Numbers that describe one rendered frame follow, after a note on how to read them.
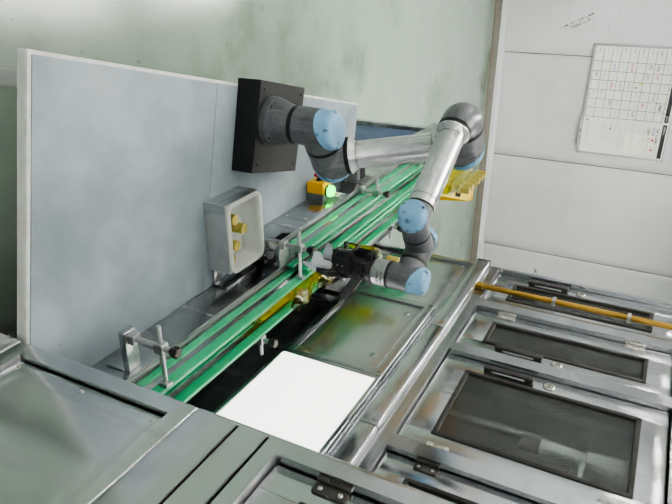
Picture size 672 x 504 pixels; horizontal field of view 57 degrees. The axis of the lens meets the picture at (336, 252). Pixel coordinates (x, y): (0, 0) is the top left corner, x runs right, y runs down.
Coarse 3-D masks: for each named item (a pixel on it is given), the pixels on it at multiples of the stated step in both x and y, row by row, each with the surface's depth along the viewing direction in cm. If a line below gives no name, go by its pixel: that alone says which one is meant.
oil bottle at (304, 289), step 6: (312, 276) 208; (306, 282) 204; (312, 282) 208; (294, 288) 200; (300, 288) 200; (306, 288) 200; (312, 288) 209; (294, 294) 199; (300, 294) 198; (306, 294) 199; (306, 300) 200
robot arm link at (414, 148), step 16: (352, 144) 192; (368, 144) 191; (384, 144) 190; (400, 144) 189; (416, 144) 187; (432, 144) 186; (464, 144) 180; (480, 144) 183; (320, 160) 191; (336, 160) 192; (352, 160) 192; (368, 160) 192; (384, 160) 191; (400, 160) 190; (416, 160) 190; (464, 160) 186; (480, 160) 189; (320, 176) 198; (336, 176) 197
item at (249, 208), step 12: (252, 192) 190; (240, 204) 197; (252, 204) 195; (228, 216) 180; (240, 216) 198; (252, 216) 197; (228, 228) 182; (252, 228) 199; (228, 240) 184; (240, 240) 201; (252, 240) 200; (240, 252) 200; (252, 252) 201; (240, 264) 193
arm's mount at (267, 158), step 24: (240, 96) 187; (264, 96) 187; (288, 96) 199; (240, 120) 188; (240, 144) 190; (264, 144) 192; (288, 144) 206; (240, 168) 191; (264, 168) 195; (288, 168) 209
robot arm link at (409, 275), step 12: (396, 264) 167; (408, 264) 166; (420, 264) 166; (384, 276) 167; (396, 276) 165; (408, 276) 164; (420, 276) 163; (396, 288) 167; (408, 288) 164; (420, 288) 163
